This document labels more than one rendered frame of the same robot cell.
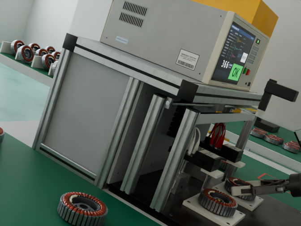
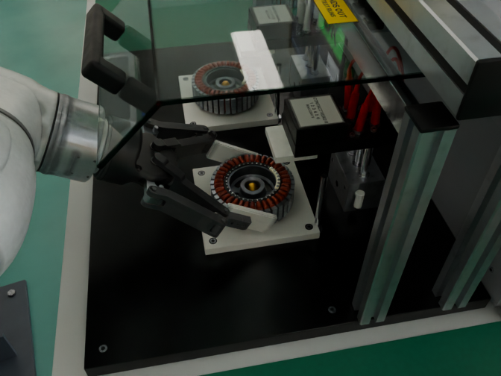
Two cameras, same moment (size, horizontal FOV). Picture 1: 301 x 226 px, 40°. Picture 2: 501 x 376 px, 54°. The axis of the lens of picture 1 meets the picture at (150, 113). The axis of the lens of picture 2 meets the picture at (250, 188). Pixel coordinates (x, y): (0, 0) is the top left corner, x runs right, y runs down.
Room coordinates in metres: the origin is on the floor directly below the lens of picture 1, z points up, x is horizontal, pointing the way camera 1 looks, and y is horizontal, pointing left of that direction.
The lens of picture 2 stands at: (1.74, -0.66, 1.28)
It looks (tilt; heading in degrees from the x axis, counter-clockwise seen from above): 46 degrees down; 143
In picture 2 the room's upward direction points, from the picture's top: straight up
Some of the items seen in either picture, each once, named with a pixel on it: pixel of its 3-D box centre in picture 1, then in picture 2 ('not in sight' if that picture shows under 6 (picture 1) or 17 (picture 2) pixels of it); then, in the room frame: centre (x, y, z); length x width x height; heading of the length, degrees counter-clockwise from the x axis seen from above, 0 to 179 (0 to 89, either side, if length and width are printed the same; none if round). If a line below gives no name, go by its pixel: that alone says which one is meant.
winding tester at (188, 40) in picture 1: (190, 40); not in sight; (1.42, -0.04, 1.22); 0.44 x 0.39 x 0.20; 154
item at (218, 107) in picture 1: (216, 103); not in sight; (1.40, -0.20, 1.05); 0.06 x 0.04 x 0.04; 154
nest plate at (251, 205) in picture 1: (238, 194); (252, 201); (1.37, -0.38, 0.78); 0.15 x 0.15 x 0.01; 64
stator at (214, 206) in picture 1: (217, 202); (225, 87); (1.16, -0.27, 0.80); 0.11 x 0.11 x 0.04
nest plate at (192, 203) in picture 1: (214, 209); (226, 99); (1.16, -0.27, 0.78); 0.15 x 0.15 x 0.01; 64
